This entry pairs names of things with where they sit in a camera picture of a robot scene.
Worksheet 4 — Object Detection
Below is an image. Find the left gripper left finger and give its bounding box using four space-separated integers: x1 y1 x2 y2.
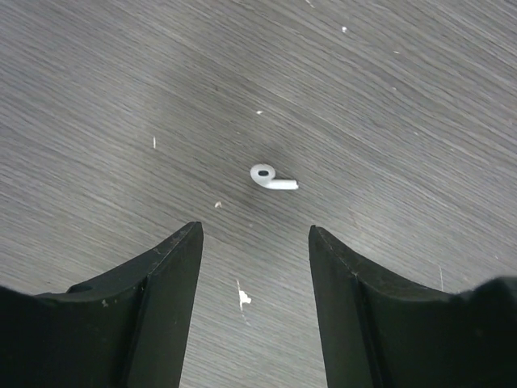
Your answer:
1 221 204 387

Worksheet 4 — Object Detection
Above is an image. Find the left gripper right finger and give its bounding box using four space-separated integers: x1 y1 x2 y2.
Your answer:
309 226 516 388

